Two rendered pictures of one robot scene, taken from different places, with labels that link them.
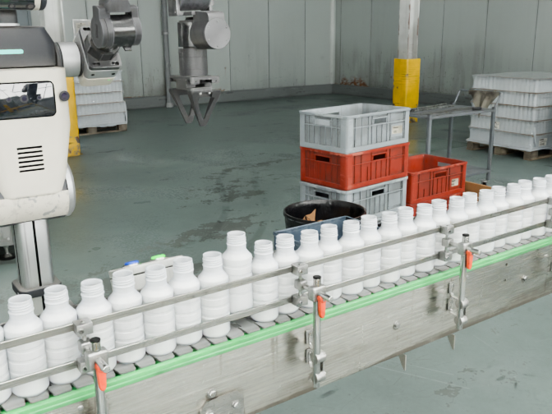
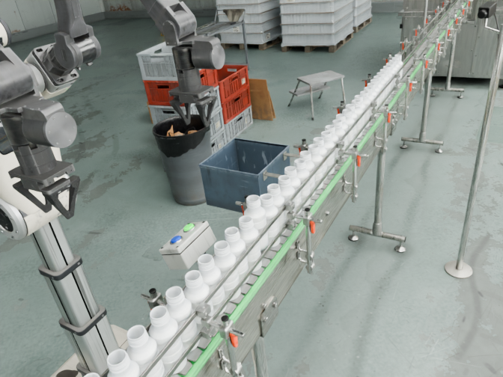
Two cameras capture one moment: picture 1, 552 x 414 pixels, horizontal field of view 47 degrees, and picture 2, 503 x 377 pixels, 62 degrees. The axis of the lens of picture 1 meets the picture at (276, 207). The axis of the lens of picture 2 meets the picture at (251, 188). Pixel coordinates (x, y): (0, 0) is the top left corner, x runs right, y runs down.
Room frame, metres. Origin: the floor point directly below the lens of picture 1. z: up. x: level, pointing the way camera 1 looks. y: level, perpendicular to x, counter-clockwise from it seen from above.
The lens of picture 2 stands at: (0.29, 0.45, 1.79)
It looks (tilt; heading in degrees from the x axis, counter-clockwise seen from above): 30 degrees down; 338
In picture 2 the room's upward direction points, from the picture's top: 7 degrees counter-clockwise
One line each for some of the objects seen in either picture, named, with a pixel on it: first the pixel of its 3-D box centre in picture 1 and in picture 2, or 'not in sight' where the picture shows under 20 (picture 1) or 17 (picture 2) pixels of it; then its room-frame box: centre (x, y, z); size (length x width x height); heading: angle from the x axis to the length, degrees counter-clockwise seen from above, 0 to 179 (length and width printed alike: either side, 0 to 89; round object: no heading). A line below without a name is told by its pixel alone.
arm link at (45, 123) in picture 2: not in sight; (31, 108); (1.03, 0.51, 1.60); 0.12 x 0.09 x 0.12; 36
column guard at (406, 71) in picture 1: (406, 90); not in sight; (11.41, -2.32, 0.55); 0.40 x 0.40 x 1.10; 35
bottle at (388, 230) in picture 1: (388, 246); (314, 167); (1.43, -0.26, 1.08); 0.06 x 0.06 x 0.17
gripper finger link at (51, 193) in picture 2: not in sight; (57, 194); (1.04, 0.52, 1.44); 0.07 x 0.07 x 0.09; 36
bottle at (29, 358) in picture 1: (25, 345); (166, 339); (0.95, 0.41, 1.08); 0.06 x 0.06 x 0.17
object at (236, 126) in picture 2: not in sight; (224, 122); (4.45, -1.02, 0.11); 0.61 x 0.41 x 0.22; 128
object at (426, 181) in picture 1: (417, 177); (219, 82); (4.46, -1.02, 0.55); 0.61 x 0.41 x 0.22; 128
